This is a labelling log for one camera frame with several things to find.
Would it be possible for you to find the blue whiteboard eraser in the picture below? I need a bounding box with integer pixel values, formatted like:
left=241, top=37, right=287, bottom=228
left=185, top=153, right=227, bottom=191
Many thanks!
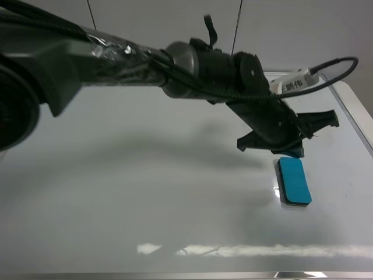
left=277, top=157, right=312, bottom=207

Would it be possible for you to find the black camera cable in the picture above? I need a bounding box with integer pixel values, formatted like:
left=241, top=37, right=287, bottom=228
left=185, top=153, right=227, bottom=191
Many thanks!
left=203, top=13, right=359, bottom=102

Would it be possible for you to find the white whiteboard with aluminium frame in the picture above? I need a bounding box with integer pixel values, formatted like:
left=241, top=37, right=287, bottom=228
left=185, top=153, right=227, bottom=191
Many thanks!
left=1, top=87, right=372, bottom=278

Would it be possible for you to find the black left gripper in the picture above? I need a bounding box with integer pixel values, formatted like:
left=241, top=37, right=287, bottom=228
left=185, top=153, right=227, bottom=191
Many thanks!
left=226, top=100, right=339, bottom=158

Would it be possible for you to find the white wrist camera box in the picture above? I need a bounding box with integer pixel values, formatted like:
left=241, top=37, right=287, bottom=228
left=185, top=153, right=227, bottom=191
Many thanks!
left=269, top=68, right=319, bottom=95

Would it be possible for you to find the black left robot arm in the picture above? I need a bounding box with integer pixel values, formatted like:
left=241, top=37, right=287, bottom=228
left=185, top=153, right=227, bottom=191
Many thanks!
left=1, top=1, right=339, bottom=158

